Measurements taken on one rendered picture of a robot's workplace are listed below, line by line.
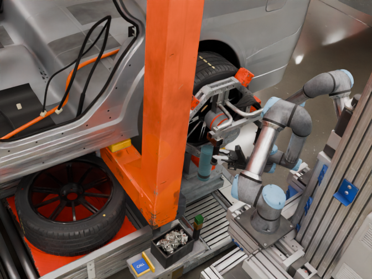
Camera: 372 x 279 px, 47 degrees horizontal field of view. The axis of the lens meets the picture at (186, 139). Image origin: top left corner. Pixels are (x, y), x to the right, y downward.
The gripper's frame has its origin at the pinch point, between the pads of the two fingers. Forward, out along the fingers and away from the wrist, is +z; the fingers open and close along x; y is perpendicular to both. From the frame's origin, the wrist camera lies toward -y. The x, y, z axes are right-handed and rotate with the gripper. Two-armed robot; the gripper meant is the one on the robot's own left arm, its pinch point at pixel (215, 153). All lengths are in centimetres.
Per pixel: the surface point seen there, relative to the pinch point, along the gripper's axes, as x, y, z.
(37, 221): -49, 33, 91
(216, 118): 21.9, -7.8, 3.3
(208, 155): 7.7, 10.2, 4.0
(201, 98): 16.6, -24.9, 14.1
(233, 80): 33.9, -29.2, -2.0
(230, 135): 14.8, -2.9, -6.5
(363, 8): 242, 0, -114
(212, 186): 34, 67, -2
